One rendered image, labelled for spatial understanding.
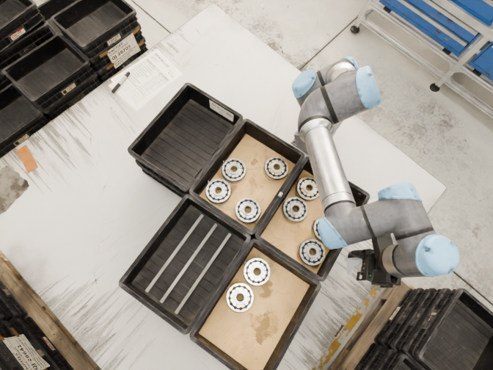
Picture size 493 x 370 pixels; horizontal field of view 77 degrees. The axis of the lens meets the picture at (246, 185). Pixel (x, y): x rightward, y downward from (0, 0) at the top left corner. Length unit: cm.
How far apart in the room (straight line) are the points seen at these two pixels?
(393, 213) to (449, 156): 214
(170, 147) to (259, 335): 83
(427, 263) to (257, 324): 73
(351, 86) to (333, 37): 211
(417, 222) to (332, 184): 19
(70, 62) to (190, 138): 121
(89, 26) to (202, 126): 120
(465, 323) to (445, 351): 17
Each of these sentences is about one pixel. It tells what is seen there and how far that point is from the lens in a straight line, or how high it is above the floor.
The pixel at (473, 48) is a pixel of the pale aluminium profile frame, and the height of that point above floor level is 45.
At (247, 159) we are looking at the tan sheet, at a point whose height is 83.
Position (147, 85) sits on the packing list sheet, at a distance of 172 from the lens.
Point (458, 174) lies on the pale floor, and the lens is 280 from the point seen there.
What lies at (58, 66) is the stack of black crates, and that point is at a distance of 240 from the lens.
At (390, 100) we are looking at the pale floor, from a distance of 281.
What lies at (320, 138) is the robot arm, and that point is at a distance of 85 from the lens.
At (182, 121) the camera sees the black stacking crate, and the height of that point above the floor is 83.
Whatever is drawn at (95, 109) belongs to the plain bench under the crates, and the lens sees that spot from 172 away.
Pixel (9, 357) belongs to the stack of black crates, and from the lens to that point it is 184.
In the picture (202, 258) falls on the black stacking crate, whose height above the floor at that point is 83.
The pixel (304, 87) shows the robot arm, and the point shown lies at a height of 103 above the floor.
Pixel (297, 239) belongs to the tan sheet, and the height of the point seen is 83.
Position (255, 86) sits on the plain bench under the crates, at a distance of 169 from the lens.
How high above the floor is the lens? 206
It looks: 71 degrees down
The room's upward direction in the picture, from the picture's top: 11 degrees clockwise
